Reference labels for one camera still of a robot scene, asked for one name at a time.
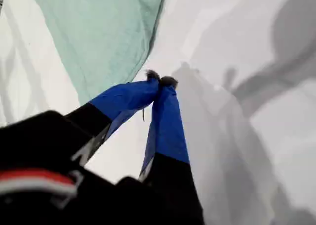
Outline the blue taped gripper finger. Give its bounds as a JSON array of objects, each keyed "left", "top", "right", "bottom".
[
  {"left": 64, "top": 70, "right": 160, "bottom": 166},
  {"left": 138, "top": 76, "right": 205, "bottom": 225}
]

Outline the pale green T-shirt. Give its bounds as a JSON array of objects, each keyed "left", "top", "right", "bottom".
[{"left": 30, "top": 0, "right": 169, "bottom": 106}]

